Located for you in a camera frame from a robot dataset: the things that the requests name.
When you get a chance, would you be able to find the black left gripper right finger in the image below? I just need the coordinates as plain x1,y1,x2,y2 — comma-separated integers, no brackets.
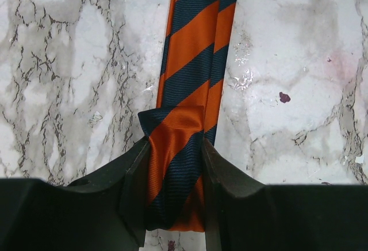
202,140,367,250

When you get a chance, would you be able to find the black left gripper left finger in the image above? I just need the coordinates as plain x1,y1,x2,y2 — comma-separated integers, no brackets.
1,138,150,250

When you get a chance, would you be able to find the orange navy striped tie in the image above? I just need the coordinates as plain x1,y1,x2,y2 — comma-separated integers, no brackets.
139,0,236,232

